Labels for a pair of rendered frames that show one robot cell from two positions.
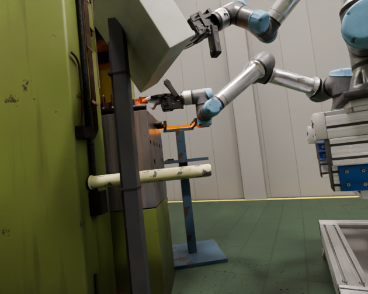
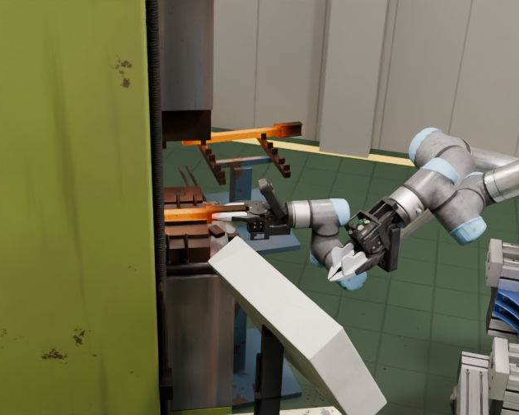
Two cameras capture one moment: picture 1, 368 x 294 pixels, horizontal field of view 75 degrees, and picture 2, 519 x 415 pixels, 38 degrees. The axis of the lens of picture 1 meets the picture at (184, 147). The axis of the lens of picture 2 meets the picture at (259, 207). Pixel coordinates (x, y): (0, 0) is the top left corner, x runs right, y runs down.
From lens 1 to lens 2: 1.49 m
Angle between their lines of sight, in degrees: 35
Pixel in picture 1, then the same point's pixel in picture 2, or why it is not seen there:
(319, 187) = (488, 146)
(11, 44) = (52, 277)
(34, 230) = not seen: outside the picture
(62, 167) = not seen: outside the picture
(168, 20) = (363, 404)
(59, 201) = not seen: outside the picture
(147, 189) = (221, 384)
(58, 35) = (139, 268)
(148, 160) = (227, 347)
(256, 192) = (348, 139)
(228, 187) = (281, 109)
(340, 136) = (516, 403)
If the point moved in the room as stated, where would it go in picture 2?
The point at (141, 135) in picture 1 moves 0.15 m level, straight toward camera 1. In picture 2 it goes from (221, 313) to (240, 349)
